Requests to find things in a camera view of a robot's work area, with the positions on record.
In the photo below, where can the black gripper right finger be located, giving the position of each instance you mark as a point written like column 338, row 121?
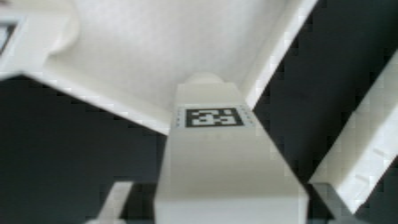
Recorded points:
column 327, row 208

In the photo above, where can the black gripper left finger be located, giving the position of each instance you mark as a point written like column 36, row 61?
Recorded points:
column 126, row 208

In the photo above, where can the white desk leg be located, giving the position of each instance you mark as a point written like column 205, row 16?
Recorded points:
column 39, row 29
column 228, row 184

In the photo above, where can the white desk tabletop tray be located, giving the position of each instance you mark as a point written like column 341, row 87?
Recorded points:
column 151, row 41

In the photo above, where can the white L-shaped obstacle wall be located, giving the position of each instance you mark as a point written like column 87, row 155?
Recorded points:
column 364, row 149

